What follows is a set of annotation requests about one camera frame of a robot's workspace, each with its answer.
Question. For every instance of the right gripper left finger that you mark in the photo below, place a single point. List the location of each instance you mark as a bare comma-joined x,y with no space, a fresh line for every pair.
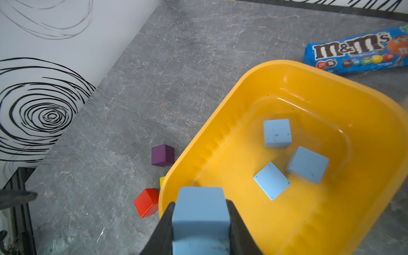
161,241

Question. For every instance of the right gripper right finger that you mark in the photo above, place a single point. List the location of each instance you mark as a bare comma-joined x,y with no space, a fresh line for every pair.
241,241

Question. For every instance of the blue cube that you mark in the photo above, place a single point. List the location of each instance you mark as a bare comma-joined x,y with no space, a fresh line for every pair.
277,133
271,181
307,165
201,222

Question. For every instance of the small red cube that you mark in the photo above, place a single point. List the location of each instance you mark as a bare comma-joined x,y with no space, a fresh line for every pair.
146,203

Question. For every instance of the yellow wedge block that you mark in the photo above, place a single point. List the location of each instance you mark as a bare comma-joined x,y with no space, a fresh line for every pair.
162,179

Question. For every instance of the purple cube near tub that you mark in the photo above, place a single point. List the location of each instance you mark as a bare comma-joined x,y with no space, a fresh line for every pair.
163,155

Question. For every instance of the yellow plastic tub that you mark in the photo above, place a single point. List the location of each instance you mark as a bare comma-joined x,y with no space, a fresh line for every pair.
362,132

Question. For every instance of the blue candy packet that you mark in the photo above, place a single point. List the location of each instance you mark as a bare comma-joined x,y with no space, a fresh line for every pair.
370,52

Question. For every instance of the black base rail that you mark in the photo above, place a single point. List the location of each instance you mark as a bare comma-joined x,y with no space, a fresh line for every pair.
17,235

